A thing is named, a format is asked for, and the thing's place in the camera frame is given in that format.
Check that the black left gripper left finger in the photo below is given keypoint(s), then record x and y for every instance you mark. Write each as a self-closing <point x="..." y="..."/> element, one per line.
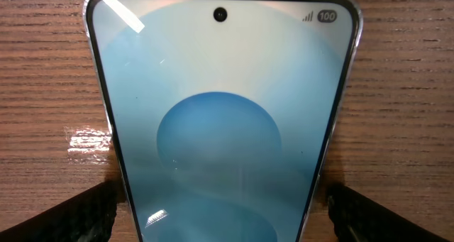
<point x="86" y="217"/>

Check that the clear tape patch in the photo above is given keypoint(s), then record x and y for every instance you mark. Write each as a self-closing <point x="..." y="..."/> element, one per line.
<point x="87" y="145"/>

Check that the blue Galaxy smartphone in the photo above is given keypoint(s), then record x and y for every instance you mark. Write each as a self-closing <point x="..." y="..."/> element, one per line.
<point x="221" y="111"/>

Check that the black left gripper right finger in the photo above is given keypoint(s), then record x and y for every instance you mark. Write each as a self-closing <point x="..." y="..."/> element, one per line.
<point x="357" y="218"/>

